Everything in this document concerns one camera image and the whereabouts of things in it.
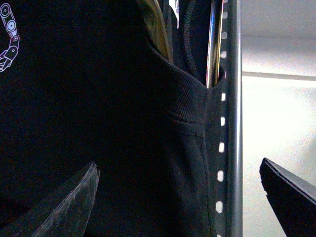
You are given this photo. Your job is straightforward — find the black t-shirt large printed logo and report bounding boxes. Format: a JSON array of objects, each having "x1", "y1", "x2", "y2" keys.
[{"x1": 0, "y1": 0, "x2": 225, "y2": 237}]

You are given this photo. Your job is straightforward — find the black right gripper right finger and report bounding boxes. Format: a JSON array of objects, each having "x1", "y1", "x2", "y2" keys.
[{"x1": 260, "y1": 158, "x2": 316, "y2": 237}]

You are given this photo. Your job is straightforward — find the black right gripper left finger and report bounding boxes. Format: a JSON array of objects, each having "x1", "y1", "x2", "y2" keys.
[{"x1": 0, "y1": 161, "x2": 100, "y2": 237}]

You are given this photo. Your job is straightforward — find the grey clothes drying rack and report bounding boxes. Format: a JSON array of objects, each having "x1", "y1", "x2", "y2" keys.
[{"x1": 215, "y1": 0, "x2": 242, "y2": 237}]

